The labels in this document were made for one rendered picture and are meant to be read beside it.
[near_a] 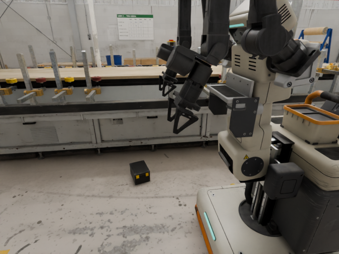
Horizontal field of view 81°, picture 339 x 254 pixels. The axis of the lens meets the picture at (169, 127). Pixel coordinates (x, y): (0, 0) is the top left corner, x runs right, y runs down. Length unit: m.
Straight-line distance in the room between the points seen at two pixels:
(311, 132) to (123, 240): 1.28
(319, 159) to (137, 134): 1.79
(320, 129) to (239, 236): 0.66
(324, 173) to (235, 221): 0.57
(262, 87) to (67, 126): 2.02
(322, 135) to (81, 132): 2.11
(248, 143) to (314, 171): 0.28
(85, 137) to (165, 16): 7.35
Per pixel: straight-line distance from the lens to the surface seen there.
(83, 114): 2.06
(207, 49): 0.56
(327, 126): 1.07
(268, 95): 0.87
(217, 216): 1.32
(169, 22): 9.09
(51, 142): 2.54
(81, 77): 2.15
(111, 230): 1.64
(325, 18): 12.23
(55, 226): 1.80
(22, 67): 2.09
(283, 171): 0.94
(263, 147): 0.93
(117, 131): 2.32
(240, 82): 0.85
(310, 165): 1.02
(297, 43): 0.70
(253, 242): 1.26
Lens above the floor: 1.24
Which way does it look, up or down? 24 degrees down
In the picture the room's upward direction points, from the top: straight up
